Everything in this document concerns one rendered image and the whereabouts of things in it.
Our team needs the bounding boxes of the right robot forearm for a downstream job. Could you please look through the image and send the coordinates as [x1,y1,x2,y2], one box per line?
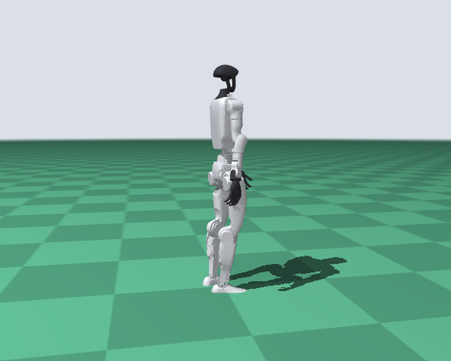
[229,135,247,178]

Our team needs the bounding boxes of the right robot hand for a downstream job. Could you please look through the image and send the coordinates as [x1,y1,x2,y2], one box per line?
[224,169,241,206]

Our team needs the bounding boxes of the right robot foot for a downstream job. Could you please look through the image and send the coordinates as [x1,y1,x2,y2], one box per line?
[211,284,246,293]

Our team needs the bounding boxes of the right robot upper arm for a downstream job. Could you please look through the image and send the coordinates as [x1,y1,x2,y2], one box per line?
[227,99,244,145]

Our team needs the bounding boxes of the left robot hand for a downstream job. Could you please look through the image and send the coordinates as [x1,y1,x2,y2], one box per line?
[241,170,252,190]

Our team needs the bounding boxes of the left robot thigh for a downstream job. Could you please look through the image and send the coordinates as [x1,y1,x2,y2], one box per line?
[207,171,230,236]

